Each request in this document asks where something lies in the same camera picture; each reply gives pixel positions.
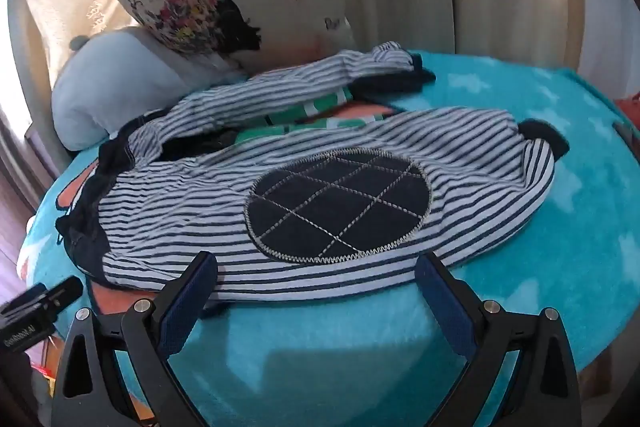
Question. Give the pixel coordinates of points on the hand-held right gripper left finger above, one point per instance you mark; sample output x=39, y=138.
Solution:
x=186, y=307

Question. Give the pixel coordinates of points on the striped sweater with black patch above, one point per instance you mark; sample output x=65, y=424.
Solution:
x=320, y=207

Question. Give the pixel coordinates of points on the turquoise printed blanket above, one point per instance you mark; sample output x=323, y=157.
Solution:
x=350, y=357

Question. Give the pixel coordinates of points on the light blue pillow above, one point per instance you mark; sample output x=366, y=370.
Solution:
x=115, y=82

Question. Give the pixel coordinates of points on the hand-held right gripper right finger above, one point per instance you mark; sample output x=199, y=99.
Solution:
x=446, y=307

